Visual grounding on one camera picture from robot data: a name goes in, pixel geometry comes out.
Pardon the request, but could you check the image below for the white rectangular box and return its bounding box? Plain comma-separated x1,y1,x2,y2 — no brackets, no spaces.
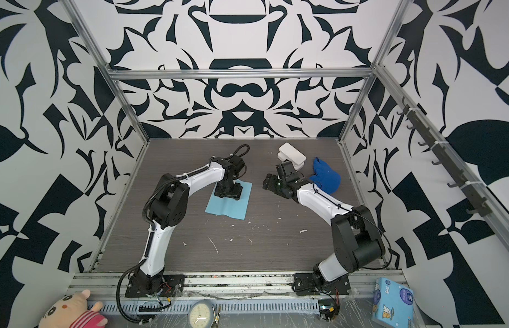
277,143,306,171

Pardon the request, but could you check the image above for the small black electronics module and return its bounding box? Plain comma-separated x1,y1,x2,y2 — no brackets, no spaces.
318,299,340,322

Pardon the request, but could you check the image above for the light blue paper sheet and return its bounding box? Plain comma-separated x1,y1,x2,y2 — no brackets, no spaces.
205,180,253,220

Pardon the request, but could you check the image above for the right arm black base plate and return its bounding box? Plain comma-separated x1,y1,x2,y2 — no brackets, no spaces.
291,273,351,296

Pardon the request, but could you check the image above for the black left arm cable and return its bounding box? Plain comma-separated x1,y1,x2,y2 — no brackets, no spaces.
116,262,165,325

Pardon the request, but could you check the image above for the black wall hook rack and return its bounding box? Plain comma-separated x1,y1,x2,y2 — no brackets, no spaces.
397,96,493,217

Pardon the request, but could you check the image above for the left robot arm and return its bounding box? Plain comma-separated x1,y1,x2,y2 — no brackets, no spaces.
134,154,245,286

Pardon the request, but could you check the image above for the white slotted cable duct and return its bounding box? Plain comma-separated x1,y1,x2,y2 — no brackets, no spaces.
87,298,321,316

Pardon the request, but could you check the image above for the round analog clock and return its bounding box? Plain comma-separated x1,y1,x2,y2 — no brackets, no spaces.
188,300,216,328

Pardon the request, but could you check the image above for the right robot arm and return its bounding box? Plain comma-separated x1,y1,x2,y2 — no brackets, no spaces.
263,161,386,286

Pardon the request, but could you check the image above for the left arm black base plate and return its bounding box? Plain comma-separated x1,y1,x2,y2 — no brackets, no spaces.
125,274,186,298

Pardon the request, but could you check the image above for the blue tissue pack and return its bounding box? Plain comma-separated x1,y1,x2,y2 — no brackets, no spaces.
371,277,414,328

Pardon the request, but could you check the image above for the pink plush toy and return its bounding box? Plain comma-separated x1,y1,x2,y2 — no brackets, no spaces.
39,289,108,328

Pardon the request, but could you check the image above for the blue cloth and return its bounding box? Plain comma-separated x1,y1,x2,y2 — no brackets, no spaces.
310,157,341,195

